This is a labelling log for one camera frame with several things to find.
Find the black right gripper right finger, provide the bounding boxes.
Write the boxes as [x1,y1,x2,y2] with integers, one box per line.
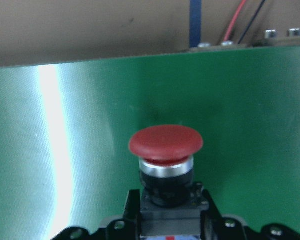
[200,189,300,240]

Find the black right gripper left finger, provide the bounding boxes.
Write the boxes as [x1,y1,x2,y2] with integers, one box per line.
[53,189,142,240]

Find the red mushroom push button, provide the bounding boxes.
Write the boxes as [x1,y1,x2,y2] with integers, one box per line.
[128,124,211,240]

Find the green conveyor belt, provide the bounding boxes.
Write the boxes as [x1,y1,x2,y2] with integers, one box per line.
[0,46,300,240]

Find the red black conveyor wires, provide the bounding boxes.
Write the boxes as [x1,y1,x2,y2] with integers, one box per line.
[223,0,267,45]

